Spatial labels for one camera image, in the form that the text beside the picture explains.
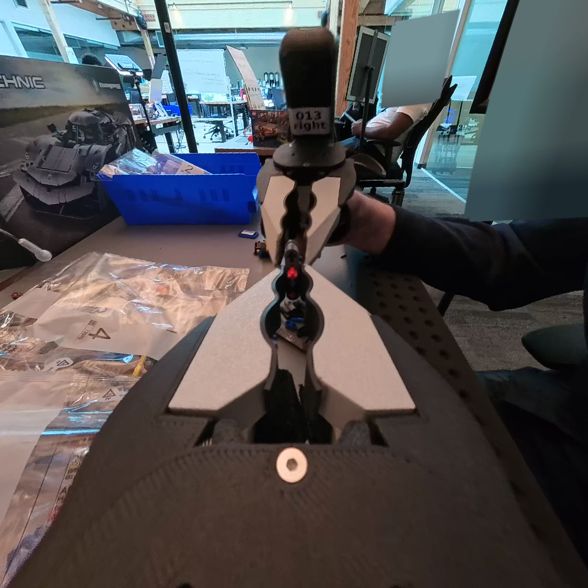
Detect pile of lego part bags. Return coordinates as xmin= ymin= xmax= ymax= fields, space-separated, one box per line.
xmin=0 ymin=250 xmax=251 ymax=579

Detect black metal post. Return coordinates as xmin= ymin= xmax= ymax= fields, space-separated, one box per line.
xmin=154 ymin=0 xmax=199 ymax=154

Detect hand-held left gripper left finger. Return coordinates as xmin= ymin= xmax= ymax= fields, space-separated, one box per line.
xmin=168 ymin=268 xmax=282 ymax=443

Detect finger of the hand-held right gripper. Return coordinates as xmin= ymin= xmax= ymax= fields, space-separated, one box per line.
xmin=260 ymin=175 xmax=299 ymax=268
xmin=303 ymin=176 xmax=344 ymax=266

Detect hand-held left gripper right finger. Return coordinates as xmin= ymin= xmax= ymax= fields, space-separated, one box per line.
xmin=303 ymin=266 xmax=416 ymax=443

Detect black lego set box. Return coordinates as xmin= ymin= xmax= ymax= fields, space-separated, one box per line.
xmin=0 ymin=54 xmax=144 ymax=272

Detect dark chair armrest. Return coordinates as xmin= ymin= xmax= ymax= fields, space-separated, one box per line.
xmin=521 ymin=324 xmax=588 ymax=370

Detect colourful lego box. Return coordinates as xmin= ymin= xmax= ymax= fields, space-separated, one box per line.
xmin=250 ymin=109 xmax=291 ymax=148

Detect wooden book stand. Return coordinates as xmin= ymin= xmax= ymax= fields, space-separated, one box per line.
xmin=0 ymin=227 xmax=53 ymax=262

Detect blue plastic storage bin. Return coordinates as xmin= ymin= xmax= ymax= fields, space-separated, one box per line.
xmin=96 ymin=152 xmax=263 ymax=227

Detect cluttered workbench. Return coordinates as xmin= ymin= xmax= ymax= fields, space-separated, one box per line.
xmin=133 ymin=103 xmax=183 ymax=152

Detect scattered loose lego pieces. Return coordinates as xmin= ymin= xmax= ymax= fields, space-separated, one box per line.
xmin=275 ymin=294 xmax=312 ymax=353

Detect person's right hand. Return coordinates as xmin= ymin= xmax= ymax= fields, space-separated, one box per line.
xmin=342 ymin=190 xmax=397 ymax=256

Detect wooden-edged work table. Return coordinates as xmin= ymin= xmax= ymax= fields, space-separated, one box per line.
xmin=213 ymin=138 xmax=276 ymax=158

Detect crumpled clear plastic bag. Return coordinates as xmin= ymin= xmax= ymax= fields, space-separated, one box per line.
xmin=98 ymin=148 xmax=216 ymax=177

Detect black panel on pole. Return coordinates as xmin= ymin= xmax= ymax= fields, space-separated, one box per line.
xmin=345 ymin=25 xmax=390 ymax=138

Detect black perforated office chair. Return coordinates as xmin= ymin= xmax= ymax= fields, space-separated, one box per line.
xmin=356 ymin=259 xmax=588 ymax=588

